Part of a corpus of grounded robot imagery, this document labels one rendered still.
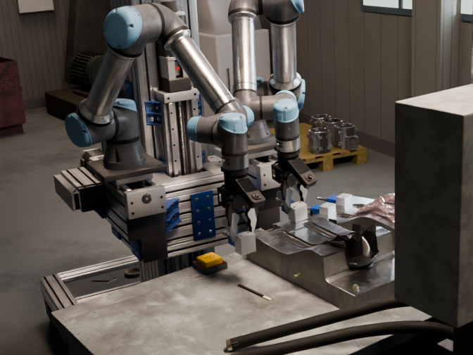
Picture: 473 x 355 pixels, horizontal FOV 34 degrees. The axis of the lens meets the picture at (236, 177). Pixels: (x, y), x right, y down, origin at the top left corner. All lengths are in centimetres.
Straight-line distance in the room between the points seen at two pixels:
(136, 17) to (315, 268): 88
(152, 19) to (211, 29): 486
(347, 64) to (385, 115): 63
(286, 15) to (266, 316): 102
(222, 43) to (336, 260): 507
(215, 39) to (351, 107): 140
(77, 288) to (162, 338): 180
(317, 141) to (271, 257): 366
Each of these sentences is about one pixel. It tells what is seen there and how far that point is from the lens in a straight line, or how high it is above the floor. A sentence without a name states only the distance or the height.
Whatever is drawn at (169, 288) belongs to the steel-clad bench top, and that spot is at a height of 80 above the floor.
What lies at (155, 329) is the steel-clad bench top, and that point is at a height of 80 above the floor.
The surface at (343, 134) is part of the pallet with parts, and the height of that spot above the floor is 24.
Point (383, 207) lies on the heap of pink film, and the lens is 249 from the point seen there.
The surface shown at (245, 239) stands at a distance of 218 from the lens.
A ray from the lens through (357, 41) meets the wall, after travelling 649.
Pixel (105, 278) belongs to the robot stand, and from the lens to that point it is 384.
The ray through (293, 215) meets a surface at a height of 92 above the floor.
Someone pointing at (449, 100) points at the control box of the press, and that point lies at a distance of 143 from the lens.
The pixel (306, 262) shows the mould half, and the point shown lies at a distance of 217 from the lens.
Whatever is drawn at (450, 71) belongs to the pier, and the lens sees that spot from 548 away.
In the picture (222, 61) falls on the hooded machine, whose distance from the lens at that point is 707.
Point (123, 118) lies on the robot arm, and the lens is 259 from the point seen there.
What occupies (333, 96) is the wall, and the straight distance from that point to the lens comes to 688.
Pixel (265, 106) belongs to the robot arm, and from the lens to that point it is 238.
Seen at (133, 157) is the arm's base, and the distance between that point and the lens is 263.
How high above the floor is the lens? 178
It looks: 18 degrees down
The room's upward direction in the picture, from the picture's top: 4 degrees counter-clockwise
